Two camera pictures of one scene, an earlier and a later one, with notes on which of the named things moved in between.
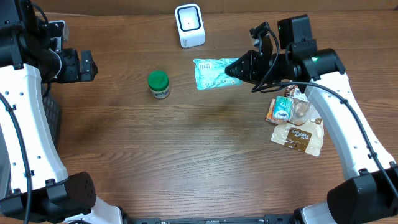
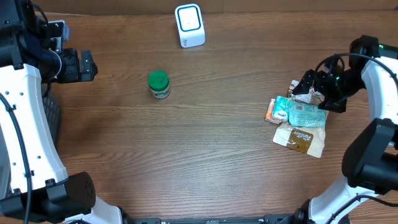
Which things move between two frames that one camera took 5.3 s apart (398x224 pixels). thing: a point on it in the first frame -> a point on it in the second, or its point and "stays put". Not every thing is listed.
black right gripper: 246,61 -> 321,78
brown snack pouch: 303,131 stays put
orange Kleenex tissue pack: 269,117 stays put
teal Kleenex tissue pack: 282,107 stays put
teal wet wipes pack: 210,73 -> 306,114
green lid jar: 159,84 stays put
